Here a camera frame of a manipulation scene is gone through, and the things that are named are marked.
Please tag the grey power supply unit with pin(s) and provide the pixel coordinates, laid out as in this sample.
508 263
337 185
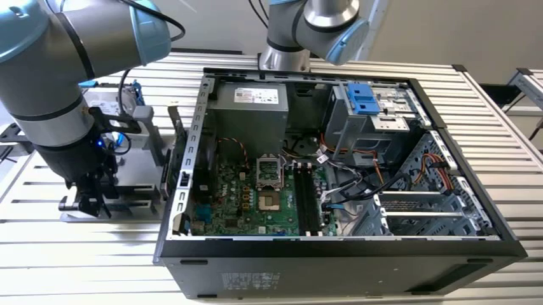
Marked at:
246 127

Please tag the green motherboard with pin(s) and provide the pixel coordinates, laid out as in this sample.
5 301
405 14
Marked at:
229 206

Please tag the black case fan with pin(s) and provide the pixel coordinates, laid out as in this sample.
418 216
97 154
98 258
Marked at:
209 152

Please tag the metal disk bay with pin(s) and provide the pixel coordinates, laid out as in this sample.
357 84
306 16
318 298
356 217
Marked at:
420 214

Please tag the black RAM slot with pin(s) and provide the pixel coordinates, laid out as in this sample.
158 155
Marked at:
299 200
311 200
305 200
317 200

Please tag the metal drive cage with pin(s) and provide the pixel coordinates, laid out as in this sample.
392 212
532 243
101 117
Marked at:
382 124

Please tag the blue plastic drive latch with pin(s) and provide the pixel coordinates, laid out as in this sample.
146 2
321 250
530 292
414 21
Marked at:
361 108

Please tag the hard disk in blue carrier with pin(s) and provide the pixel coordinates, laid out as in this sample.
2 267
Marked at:
99 103

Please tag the CPU socket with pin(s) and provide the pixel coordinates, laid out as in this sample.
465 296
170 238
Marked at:
270 200

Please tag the black PC case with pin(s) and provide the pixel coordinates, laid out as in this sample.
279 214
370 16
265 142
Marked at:
340 273

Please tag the grey parts rack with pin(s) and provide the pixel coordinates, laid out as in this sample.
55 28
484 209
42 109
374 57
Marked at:
141 178

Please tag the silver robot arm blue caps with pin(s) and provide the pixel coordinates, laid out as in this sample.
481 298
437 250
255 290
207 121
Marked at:
106 35

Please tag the metal slat side table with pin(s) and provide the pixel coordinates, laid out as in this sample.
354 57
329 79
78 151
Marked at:
530 82

